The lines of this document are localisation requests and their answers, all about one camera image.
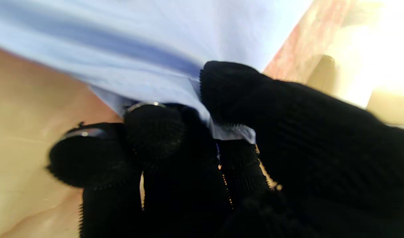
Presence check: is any light blue shirt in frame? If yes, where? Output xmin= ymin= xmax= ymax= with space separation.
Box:
xmin=0 ymin=0 xmax=313 ymax=144

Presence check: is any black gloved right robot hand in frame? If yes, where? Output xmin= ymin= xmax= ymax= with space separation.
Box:
xmin=46 ymin=60 xmax=404 ymax=238

